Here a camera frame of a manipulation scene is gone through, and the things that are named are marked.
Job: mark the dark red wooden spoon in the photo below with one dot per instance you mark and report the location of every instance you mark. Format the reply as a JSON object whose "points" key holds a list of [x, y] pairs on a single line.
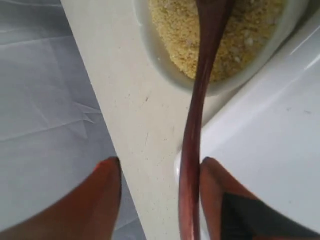
{"points": [[213, 16]]}

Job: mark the yellow grain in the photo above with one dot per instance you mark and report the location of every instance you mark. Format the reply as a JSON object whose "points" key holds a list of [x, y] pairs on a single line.
{"points": [[249, 27]]}

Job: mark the white backdrop curtain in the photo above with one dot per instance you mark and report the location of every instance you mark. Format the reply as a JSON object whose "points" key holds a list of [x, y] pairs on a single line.
{"points": [[52, 131]]}

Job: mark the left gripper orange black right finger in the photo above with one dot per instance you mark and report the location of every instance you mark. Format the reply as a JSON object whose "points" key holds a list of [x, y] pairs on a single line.
{"points": [[233, 213]]}

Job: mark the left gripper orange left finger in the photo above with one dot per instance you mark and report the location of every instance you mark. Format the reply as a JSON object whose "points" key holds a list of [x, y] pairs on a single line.
{"points": [[88, 212]]}

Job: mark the white bowl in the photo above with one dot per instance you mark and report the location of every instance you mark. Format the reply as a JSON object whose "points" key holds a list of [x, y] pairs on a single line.
{"points": [[157, 54]]}

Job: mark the white plastic tray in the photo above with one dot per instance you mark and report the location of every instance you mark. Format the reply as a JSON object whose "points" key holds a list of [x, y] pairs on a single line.
{"points": [[267, 135]]}

